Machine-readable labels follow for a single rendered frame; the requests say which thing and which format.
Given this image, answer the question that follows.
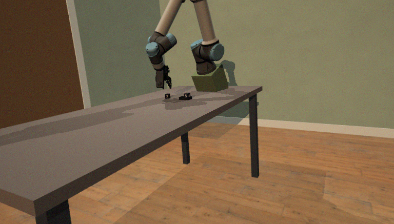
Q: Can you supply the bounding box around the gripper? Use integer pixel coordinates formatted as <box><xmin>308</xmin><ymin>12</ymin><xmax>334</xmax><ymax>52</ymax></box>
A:
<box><xmin>154</xmin><ymin>65</ymin><xmax>171</xmax><ymax>89</ymax></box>

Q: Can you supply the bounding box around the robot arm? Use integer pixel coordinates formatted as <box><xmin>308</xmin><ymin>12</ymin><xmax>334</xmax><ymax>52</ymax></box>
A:
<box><xmin>146</xmin><ymin>0</ymin><xmax>224</xmax><ymax>88</ymax></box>

